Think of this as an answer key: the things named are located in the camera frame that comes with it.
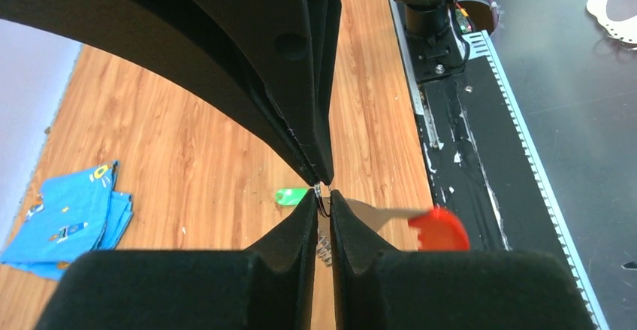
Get metal keyring plate with spring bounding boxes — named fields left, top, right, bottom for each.
left=313, top=183, right=471, bottom=268

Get blue folded cloth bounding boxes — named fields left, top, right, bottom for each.
left=1, top=160, right=133, bottom=280

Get white perforated ring plate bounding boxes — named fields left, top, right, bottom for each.
left=585, top=0, right=636, bottom=50

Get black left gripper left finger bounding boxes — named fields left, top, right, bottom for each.
left=36, top=190, right=318, bottom=329

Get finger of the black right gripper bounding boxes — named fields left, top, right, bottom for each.
left=1, top=0, right=295, bottom=170
left=192, top=0, right=341, bottom=185

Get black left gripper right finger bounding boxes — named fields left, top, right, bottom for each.
left=330, top=191, right=594, bottom=329

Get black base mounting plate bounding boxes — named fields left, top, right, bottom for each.
left=397, top=29, right=611, bottom=330

